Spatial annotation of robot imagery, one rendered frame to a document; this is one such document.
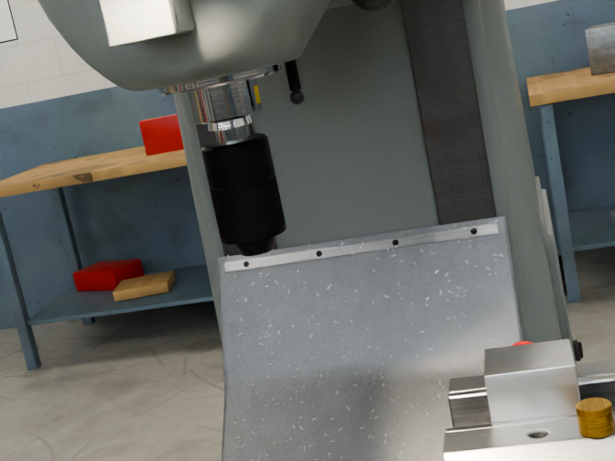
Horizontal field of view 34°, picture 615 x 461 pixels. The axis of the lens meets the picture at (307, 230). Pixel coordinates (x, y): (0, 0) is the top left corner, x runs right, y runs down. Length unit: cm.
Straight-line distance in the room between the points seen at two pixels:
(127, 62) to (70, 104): 475
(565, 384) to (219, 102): 29
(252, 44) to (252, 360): 54
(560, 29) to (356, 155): 384
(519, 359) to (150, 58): 32
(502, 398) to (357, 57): 47
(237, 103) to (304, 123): 40
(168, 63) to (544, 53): 430
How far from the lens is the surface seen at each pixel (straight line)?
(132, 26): 57
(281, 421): 105
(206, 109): 67
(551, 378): 68
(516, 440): 66
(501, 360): 70
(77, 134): 538
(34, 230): 560
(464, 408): 75
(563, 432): 67
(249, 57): 61
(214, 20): 59
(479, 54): 103
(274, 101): 107
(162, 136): 459
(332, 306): 106
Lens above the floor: 133
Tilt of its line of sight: 12 degrees down
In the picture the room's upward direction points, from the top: 11 degrees counter-clockwise
